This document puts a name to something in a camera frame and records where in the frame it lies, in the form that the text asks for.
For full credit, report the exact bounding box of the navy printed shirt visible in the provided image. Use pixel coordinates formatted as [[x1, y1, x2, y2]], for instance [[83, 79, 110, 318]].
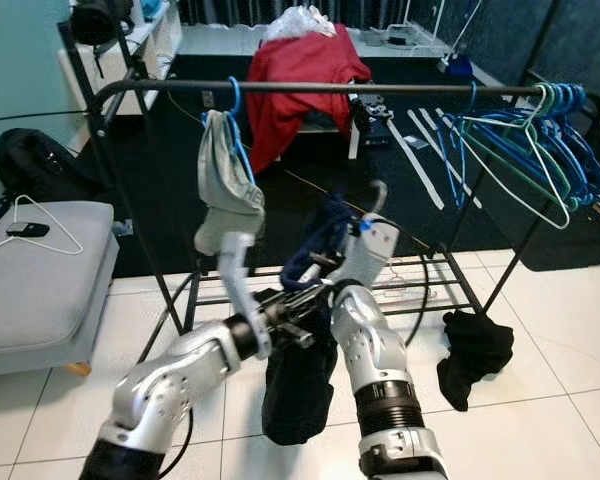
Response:
[[260, 192, 371, 446]]

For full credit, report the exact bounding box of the silver metal hanger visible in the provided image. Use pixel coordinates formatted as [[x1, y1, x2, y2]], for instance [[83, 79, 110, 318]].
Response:
[[365, 180, 389, 221]]

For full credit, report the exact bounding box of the pink hanger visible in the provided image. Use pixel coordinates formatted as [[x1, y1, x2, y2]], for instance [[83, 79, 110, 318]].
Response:
[[380, 278, 431, 301]]

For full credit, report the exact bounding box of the grey beige garment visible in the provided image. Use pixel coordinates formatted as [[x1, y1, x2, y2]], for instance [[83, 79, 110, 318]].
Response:
[[193, 110, 266, 256]]

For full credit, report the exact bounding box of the white floor slat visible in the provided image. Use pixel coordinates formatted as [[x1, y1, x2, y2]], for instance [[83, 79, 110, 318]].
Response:
[[380, 116, 446, 211], [402, 108, 439, 146]]

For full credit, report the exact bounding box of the black metal device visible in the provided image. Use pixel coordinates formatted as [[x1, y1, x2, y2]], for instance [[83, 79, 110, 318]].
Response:
[[345, 92, 391, 146]]

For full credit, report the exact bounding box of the black clothes rack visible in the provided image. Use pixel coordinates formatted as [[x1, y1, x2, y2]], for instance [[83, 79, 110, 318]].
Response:
[[58, 20, 600, 336]]

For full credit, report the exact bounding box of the red cloth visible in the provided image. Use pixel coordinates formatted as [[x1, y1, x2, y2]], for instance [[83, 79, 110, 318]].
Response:
[[245, 25, 371, 171]]

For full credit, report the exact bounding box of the blue mop head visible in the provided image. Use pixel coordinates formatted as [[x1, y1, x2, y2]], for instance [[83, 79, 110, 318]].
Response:
[[437, 52, 473, 79]]

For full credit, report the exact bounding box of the white plastic bag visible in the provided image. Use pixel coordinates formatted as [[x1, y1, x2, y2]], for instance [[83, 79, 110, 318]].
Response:
[[265, 5, 339, 43]]

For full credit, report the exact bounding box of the white low platform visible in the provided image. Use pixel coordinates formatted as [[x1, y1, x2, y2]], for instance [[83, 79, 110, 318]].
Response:
[[180, 25, 441, 59]]

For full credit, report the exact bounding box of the dark curtain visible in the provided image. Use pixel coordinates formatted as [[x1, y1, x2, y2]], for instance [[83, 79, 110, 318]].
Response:
[[180, 0, 441, 29]]

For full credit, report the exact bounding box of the grey ottoman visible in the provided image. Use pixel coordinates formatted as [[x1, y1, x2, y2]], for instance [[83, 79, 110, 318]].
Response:
[[0, 200, 121, 376]]

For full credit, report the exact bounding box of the black phone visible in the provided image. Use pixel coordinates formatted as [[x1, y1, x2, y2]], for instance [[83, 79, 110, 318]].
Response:
[[7, 222, 51, 237]]

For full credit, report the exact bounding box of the black backpack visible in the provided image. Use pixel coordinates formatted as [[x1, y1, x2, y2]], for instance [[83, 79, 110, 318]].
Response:
[[0, 128, 86, 201]]

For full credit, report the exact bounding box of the white shelf unit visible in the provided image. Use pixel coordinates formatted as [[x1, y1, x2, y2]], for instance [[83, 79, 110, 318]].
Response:
[[65, 5, 181, 116]]

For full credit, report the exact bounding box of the thin black rod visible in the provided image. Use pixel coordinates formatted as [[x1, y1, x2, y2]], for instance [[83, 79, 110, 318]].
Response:
[[0, 110, 101, 121]]

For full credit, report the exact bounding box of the black handbag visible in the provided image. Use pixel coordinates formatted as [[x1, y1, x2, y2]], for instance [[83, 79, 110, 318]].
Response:
[[70, 0, 131, 46]]

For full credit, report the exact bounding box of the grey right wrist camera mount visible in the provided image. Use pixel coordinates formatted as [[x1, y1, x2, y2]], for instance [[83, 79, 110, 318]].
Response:
[[340, 218, 403, 291]]

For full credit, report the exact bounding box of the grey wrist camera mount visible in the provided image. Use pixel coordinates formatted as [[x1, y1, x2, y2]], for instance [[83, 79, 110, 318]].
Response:
[[340, 218, 403, 291], [218, 232, 276, 361]]

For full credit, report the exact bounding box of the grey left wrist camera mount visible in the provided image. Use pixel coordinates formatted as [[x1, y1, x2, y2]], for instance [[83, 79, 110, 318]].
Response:
[[218, 232, 276, 361]]

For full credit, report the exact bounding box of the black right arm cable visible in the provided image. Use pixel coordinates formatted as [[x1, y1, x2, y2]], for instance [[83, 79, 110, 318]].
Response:
[[390, 230, 436, 321]]

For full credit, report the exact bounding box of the white wire hanger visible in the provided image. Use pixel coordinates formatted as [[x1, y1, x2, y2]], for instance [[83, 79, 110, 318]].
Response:
[[0, 195, 86, 256]]

